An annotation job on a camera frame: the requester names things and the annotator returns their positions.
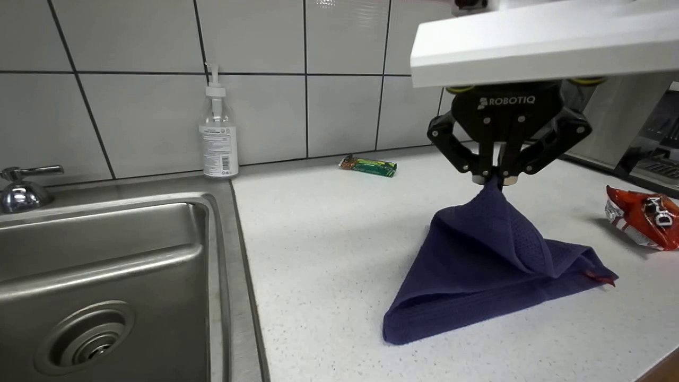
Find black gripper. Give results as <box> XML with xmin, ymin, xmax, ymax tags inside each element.
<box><xmin>427</xmin><ymin>80</ymin><xmax>591</xmax><ymax>187</ymax></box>

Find dark blue cloth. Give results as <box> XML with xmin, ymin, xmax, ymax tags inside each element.
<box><xmin>382</xmin><ymin>180</ymin><xmax>618</xmax><ymax>345</ymax></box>

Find silver espresso machine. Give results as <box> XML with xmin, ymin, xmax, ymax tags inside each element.
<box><xmin>567</xmin><ymin>71</ymin><xmax>679</xmax><ymax>196</ymax></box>

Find green snack wrapper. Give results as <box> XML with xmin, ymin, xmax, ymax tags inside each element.
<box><xmin>340</xmin><ymin>155</ymin><xmax>396</xmax><ymax>177</ymax></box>

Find red chip bag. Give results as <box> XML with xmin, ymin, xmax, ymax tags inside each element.
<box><xmin>605</xmin><ymin>187</ymin><xmax>679</xmax><ymax>251</ymax></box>

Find clear soap dispenser bottle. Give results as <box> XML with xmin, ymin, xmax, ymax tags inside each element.
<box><xmin>199</xmin><ymin>65</ymin><xmax>240</xmax><ymax>177</ymax></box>

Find stainless steel sink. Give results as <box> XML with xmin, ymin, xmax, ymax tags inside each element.
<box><xmin>0</xmin><ymin>175</ymin><xmax>268</xmax><ymax>382</ymax></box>

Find chrome sink faucet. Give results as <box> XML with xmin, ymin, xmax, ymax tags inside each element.
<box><xmin>0</xmin><ymin>163</ymin><xmax>63</xmax><ymax>214</ymax></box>

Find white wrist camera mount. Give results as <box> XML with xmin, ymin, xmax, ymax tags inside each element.
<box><xmin>410</xmin><ymin>0</ymin><xmax>679</xmax><ymax>86</ymax></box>

